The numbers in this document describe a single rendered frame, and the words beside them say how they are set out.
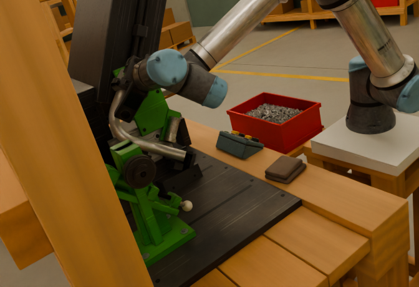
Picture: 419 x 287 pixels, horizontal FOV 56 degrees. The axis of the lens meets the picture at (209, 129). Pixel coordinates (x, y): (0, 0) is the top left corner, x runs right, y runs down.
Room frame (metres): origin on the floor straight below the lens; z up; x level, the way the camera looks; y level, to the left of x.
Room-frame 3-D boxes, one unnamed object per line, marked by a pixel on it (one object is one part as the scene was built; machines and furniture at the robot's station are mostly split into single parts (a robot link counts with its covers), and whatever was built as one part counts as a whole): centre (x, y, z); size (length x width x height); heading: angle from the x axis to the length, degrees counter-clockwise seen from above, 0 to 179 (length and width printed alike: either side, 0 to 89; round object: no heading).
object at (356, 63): (1.11, -0.52, 1.06); 0.13 x 0.12 x 0.14; 12
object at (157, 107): (1.16, 0.18, 1.17); 0.13 x 0.12 x 0.20; 29
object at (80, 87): (1.22, 0.44, 1.07); 0.30 x 0.18 x 0.34; 29
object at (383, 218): (1.33, 0.02, 0.82); 1.50 x 0.14 x 0.15; 29
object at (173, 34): (7.73, 0.51, 0.37); 1.20 x 0.80 x 0.74; 134
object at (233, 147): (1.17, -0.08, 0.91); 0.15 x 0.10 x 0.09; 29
